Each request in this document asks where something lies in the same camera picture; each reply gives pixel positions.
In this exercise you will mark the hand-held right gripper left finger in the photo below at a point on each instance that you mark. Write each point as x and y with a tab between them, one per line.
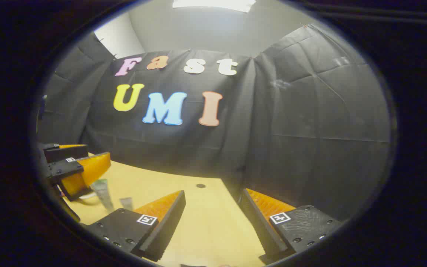
161	233

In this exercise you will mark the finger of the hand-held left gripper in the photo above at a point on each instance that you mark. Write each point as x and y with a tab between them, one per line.
65	152
87	170

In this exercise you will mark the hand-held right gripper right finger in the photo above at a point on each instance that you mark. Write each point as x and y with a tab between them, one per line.
260	226

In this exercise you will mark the green white cosmetic tube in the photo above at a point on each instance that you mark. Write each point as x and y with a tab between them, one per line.
102	193

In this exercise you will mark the small white cosmetic tube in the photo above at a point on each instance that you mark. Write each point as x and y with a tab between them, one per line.
126	203

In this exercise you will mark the black backdrop cloth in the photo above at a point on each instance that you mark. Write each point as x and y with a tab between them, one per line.
198	148

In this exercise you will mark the ceiling light panel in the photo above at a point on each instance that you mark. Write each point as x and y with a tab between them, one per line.
213	3

